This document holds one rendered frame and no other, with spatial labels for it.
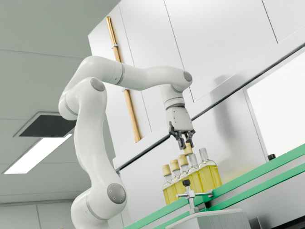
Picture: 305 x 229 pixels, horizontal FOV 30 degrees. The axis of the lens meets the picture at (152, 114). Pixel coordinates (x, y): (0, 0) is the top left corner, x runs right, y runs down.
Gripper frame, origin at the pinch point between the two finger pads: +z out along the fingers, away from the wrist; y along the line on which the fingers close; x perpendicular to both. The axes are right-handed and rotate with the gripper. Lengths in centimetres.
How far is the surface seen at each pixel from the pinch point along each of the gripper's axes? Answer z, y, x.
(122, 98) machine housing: -47, -17, -53
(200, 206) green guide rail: 26.3, 4.3, 3.0
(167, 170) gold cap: 5.1, -1.0, -15.7
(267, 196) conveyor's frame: 32.8, 4.3, 34.8
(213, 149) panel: 2.9, -13.7, 0.9
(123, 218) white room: -88, -312, -481
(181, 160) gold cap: 5.1, -0.1, -4.8
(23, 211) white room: -138, -219, -588
